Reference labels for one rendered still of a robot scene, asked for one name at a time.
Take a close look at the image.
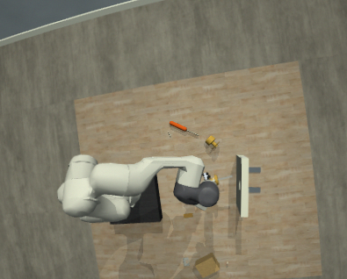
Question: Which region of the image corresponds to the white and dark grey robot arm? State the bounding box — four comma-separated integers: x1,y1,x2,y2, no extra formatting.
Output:
57,154,220,223

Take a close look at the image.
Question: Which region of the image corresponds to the orange-handled screwdriver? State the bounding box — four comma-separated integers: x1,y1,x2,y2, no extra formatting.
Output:
170,121,189,132

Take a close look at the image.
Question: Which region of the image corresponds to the tan cardboard box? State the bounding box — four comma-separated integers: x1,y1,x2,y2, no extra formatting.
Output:
195,253,220,278

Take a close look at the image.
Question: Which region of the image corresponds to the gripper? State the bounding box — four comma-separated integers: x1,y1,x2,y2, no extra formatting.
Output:
203,172,211,181

